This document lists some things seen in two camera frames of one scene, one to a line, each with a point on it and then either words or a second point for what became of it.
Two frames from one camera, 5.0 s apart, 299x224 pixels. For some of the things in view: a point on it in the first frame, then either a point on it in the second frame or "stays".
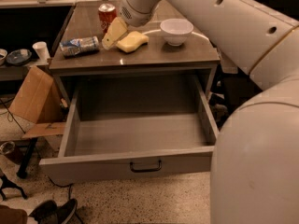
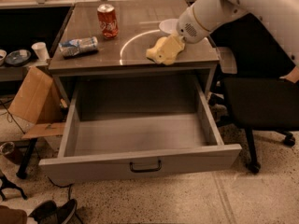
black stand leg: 5,183 stays
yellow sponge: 132,41 -> 166,49
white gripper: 132,15 -> 188,26
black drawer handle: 144,170 stays
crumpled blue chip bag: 79,46 stays
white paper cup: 42,50 stays
